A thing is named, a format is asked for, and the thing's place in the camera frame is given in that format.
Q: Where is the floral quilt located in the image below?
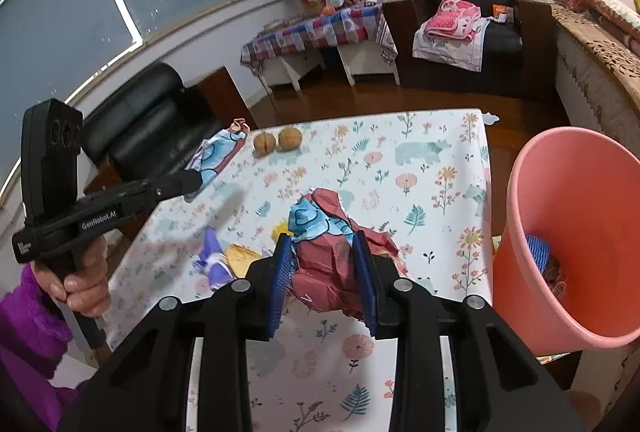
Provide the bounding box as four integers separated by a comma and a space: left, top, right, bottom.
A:
565, 0, 640, 43

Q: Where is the blue foam net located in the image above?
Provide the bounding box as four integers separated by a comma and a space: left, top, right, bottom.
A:
525, 235, 553, 275

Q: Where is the pink folded blanket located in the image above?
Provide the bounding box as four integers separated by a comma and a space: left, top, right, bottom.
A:
425, 0, 482, 42

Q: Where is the red blue paper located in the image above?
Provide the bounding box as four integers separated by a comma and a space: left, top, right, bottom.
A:
287, 187, 408, 320

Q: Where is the brown walnut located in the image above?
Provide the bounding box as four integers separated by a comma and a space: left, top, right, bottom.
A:
253, 131, 277, 156
278, 127, 303, 151

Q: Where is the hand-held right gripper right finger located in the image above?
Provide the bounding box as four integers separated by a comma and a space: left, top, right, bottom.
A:
351, 229, 584, 432

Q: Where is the white pink cloth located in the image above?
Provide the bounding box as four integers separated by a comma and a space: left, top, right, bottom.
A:
412, 17, 493, 73

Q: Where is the floral bear tablecloth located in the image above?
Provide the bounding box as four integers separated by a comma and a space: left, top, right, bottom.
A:
102, 109, 493, 432

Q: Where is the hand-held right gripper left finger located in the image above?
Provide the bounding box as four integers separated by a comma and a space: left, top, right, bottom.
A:
60, 233, 297, 432

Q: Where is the brown leaf blanket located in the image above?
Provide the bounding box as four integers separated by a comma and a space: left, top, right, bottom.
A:
550, 5, 640, 113

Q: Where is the large curved window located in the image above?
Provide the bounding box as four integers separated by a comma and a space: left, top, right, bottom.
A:
0, 0, 351, 208

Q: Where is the blue white printed paper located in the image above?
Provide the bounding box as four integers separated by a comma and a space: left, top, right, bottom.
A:
182, 118, 249, 203

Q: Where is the person's left forearm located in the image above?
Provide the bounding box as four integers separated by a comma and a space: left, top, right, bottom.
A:
0, 265, 101, 432

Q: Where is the pink plastic bucket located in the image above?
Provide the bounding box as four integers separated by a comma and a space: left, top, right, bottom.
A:
492, 126, 640, 357

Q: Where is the person's left hand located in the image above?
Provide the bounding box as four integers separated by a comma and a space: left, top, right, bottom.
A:
30, 231, 112, 318

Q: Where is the purple wrapper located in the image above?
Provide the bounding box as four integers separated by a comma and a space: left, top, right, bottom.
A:
192, 226, 236, 290

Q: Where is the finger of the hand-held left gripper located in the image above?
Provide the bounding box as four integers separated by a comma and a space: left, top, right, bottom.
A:
96, 179, 154, 204
119, 170, 202, 216

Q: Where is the plaid tablecloth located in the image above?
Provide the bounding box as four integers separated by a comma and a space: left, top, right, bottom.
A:
241, 4, 398, 66

